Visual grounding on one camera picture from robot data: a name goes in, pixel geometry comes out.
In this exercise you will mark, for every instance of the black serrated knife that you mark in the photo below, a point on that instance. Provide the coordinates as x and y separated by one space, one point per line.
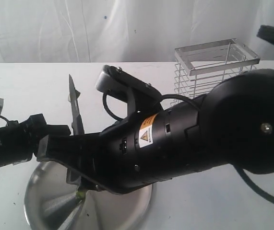
77 127

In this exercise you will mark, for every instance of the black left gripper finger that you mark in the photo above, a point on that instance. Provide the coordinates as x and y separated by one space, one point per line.
57 130

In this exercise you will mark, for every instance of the metal wire utensil holder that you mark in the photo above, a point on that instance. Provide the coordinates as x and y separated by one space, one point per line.
201 67

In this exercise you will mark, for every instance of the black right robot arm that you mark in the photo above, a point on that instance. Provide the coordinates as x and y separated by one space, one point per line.
231 124

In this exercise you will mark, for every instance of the green vegetable piece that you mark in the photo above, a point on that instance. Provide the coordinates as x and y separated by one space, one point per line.
81 194

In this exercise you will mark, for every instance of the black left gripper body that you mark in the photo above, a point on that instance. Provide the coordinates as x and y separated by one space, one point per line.
19 141

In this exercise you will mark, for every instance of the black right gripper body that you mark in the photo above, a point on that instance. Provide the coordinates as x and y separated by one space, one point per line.
154 147

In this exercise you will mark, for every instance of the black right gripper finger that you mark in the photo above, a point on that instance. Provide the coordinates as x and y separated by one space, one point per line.
94 177
91 147

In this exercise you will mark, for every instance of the white backdrop curtain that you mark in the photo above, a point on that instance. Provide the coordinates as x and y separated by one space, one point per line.
125 30

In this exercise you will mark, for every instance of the round steel plate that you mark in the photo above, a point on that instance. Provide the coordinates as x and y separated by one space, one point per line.
51 204

